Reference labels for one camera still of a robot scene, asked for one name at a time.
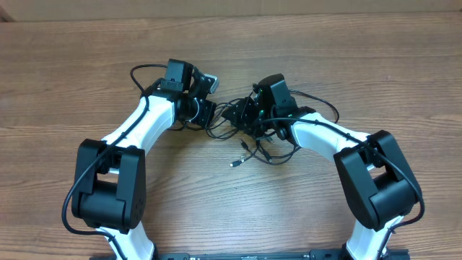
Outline black usb cables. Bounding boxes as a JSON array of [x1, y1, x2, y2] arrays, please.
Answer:
[[169, 89, 341, 168]]

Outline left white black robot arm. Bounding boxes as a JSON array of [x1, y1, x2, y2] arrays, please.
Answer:
[[61, 59, 219, 259]]

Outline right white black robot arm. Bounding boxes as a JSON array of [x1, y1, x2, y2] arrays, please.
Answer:
[[222, 74, 425, 259]]

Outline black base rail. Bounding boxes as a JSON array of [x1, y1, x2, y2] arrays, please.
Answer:
[[90, 247, 411, 260]]

